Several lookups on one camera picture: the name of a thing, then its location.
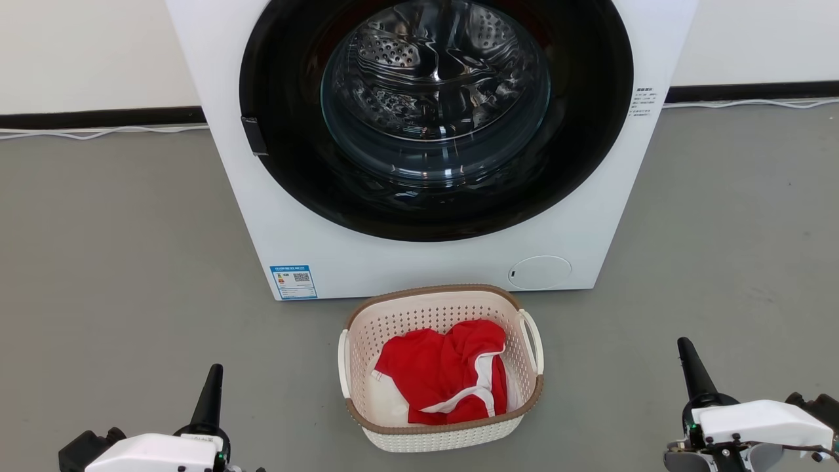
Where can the round white filter cover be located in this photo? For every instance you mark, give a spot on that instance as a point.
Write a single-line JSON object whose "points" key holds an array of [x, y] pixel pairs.
{"points": [[539, 273]]}

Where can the white front-load washing machine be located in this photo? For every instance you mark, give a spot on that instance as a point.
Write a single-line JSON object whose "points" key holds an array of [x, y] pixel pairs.
{"points": [[590, 252]]}

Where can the red garment with white trim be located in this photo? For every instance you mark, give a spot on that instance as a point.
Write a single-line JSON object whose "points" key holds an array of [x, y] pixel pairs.
{"points": [[432, 367]]}

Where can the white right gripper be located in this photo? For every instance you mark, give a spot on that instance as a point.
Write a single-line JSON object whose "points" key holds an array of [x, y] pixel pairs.
{"points": [[760, 426]]}

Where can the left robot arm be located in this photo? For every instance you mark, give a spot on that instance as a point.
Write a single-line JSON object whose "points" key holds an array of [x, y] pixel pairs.
{"points": [[82, 452]]}

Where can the cream brown-rimmed laundry basket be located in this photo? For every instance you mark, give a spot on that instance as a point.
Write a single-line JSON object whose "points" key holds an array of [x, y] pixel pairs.
{"points": [[439, 440]]}

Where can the steel perforated washer drum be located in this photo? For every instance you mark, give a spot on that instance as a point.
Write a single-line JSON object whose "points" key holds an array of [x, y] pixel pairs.
{"points": [[387, 49]]}

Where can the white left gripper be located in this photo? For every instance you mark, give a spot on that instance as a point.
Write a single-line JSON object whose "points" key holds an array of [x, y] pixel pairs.
{"points": [[151, 453]]}

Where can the black round washer door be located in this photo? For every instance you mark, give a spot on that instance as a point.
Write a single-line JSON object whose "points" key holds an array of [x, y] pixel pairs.
{"points": [[583, 134]]}

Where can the blue energy label sticker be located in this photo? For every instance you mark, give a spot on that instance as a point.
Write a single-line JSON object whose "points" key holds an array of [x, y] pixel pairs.
{"points": [[293, 282]]}

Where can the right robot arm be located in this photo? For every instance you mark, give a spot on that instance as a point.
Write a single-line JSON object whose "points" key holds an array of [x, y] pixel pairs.
{"points": [[819, 408]]}

